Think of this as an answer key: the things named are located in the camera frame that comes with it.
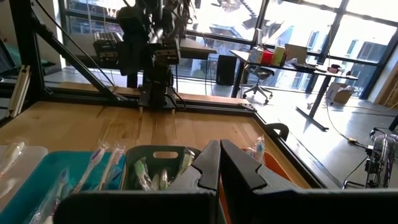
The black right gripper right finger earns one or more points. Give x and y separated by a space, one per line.
239 174

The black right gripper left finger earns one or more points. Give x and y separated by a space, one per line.
205 174

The purple packaged toothbrush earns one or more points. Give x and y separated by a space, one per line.
53 196

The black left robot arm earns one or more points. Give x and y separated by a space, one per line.
133 31

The black desk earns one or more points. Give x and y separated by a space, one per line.
196 51

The orange plastic bin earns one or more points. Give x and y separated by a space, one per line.
273 168

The black keyboard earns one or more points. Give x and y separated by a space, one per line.
107 45

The black speaker box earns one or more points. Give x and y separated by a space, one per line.
226 70

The black table clamp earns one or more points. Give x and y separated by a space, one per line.
281 126

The grey plastic bin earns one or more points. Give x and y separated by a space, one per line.
136 152

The white carton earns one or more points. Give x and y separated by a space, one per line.
255 56

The grey office chair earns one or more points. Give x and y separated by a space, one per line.
261 74

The black-legged office desk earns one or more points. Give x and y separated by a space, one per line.
320 93

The cardboard box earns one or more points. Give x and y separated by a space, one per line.
339 95

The silver laptop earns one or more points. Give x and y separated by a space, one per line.
297 53

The black floor fan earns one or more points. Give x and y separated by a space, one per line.
377 161

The teal plastic bin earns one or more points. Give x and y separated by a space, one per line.
62 158

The clear plastic bin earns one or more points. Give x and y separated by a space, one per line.
31 161

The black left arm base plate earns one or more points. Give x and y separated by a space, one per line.
158 96

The black aluminium table frame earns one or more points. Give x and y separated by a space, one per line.
26 46

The silver metal bracket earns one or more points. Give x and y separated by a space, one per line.
18 93

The black window frame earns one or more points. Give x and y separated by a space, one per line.
381 68

